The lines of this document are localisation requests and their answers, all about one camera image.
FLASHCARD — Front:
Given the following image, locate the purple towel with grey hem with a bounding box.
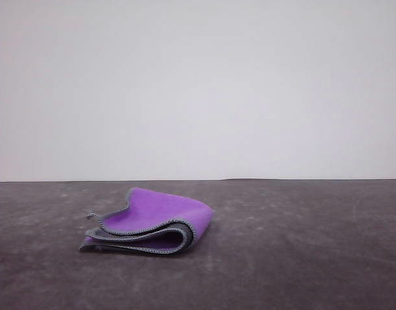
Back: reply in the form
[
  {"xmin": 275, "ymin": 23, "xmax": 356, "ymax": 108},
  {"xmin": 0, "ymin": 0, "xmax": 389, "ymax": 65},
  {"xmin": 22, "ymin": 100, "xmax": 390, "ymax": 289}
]
[{"xmin": 79, "ymin": 186, "xmax": 215, "ymax": 258}]

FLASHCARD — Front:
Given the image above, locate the grey table cloth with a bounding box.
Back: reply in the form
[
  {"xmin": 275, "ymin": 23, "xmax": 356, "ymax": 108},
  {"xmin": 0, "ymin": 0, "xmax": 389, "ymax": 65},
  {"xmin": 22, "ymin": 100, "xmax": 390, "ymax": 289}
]
[{"xmin": 0, "ymin": 178, "xmax": 396, "ymax": 310}]

